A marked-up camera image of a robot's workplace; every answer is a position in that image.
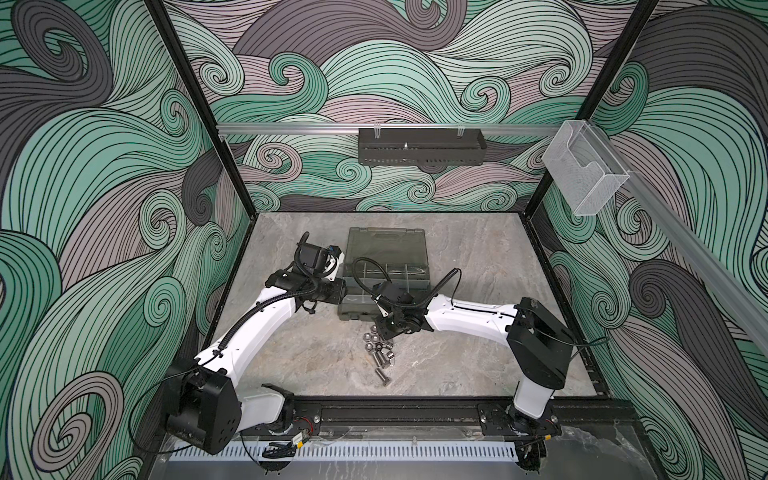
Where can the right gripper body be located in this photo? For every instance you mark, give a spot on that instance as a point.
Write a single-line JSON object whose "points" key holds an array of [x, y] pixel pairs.
{"points": [[390, 325]]}

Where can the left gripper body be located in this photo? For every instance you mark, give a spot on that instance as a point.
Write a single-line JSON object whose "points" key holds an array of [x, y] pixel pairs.
{"points": [[330, 291]]}

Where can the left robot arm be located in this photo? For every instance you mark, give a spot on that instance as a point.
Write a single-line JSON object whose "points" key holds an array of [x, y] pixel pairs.
{"points": [[201, 403]]}

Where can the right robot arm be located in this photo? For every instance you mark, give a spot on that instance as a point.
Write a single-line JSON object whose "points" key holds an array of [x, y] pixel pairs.
{"points": [[541, 344]]}

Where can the grey plastic organizer box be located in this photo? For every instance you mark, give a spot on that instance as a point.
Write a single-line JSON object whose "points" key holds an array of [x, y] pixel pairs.
{"points": [[373, 254]]}

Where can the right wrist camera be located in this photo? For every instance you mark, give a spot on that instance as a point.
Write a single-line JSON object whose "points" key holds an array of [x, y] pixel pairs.
{"points": [[387, 293]]}

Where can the white slotted cable duct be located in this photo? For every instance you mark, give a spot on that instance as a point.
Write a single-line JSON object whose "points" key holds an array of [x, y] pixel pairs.
{"points": [[366, 451]]}

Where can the black wall tray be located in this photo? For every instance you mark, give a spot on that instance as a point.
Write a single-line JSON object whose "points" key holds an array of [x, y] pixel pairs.
{"points": [[421, 147]]}

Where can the aluminium wall rail back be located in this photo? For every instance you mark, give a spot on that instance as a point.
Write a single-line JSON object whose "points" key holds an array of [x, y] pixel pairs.
{"points": [[325, 129]]}

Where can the aluminium wall rail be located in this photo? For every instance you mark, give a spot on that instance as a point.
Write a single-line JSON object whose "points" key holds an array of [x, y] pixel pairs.
{"points": [[325, 129], [661, 191]]}

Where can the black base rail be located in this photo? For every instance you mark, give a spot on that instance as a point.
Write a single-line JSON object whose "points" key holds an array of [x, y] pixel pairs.
{"points": [[329, 416]]}

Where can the clear plastic wall holder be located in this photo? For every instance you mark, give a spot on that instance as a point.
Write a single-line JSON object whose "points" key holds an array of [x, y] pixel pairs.
{"points": [[585, 166]]}

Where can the aluminium wall rail right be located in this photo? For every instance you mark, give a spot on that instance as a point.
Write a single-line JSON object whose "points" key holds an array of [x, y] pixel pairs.
{"points": [[661, 191]]}

